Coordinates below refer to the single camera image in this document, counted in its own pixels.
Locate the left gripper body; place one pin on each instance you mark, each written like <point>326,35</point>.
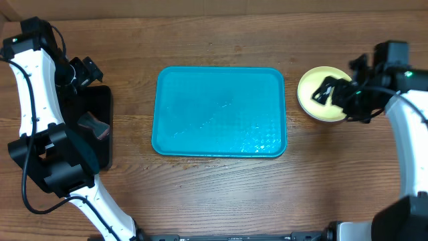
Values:
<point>69,76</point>

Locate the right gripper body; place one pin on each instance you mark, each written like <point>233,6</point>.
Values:
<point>354,102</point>

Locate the yellow plate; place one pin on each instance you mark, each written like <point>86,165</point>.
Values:
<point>309,83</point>

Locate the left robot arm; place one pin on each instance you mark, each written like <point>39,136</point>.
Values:
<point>65,137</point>

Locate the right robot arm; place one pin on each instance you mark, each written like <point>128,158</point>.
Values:
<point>393,87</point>

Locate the black plastic tray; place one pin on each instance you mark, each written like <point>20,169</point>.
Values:
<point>99,101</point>

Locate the teal plastic tray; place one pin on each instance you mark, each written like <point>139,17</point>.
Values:
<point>205,111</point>

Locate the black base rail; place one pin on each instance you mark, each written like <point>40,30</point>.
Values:
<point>294,236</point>

